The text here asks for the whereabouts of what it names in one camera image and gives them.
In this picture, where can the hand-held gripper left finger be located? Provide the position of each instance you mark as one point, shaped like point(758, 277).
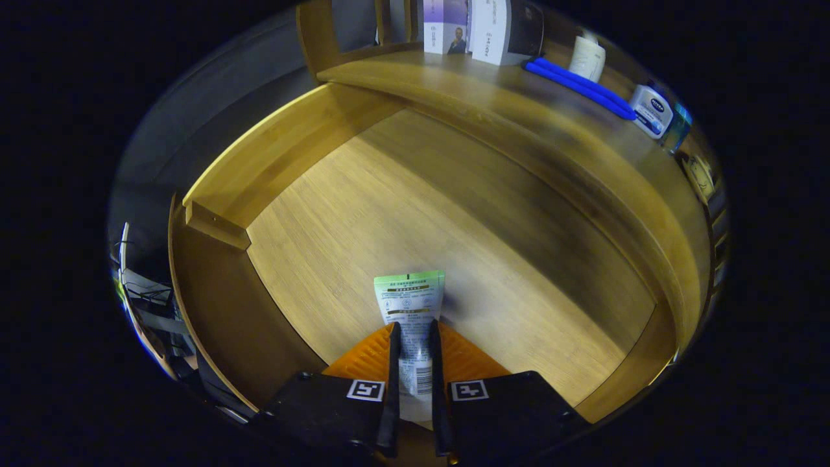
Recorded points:
point(393, 389)

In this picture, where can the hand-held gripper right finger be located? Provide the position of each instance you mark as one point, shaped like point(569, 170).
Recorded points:
point(436, 389)

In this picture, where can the white and green tube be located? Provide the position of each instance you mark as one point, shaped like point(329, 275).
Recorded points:
point(408, 305)

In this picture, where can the brown wooden drawer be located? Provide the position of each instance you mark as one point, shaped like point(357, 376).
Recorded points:
point(421, 214)

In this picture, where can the brown wooden countertop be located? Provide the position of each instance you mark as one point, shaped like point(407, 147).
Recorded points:
point(519, 110)

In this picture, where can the brown wooden cabinet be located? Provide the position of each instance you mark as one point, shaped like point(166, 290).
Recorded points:
point(318, 32)

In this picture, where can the blue folded cloth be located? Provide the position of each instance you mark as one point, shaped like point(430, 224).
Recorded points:
point(583, 87)

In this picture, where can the yellow lidded teacup with saucer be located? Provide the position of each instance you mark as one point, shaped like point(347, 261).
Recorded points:
point(700, 175)

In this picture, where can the white bottle with blue cap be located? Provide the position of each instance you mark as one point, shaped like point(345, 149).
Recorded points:
point(650, 110)

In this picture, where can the teal slim bottle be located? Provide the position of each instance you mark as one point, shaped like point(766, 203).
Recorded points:
point(677, 126)

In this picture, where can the white and black book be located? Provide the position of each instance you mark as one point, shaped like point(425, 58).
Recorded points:
point(489, 32)

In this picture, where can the purple book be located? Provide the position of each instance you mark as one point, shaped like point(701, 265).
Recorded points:
point(444, 26)

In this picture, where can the white pump bottle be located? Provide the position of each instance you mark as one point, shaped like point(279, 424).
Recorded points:
point(587, 58)

